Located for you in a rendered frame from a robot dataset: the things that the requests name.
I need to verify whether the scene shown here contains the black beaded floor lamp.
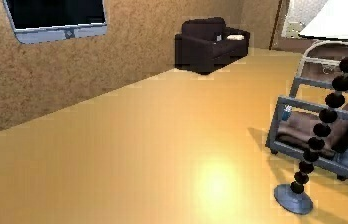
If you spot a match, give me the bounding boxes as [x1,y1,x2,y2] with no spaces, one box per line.
[273,0,348,215]

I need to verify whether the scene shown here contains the grey framed television set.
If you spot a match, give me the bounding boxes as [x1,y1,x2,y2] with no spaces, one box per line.
[3,0,109,45]

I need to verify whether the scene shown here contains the dark brown room door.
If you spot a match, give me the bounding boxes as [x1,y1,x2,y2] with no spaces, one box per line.
[269,0,291,51]

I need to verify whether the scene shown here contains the grey framed brown armchair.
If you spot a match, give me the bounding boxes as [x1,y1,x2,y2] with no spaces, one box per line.
[265,90,348,182]

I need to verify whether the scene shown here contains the dark brown sofa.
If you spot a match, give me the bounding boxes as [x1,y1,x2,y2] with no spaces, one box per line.
[174,17,251,75]

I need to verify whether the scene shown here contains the white curved frame chair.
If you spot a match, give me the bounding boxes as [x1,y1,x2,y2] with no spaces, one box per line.
[288,39,348,98]

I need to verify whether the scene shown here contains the small blue white carton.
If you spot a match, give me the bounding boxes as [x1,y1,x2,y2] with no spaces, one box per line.
[281,104,293,122]

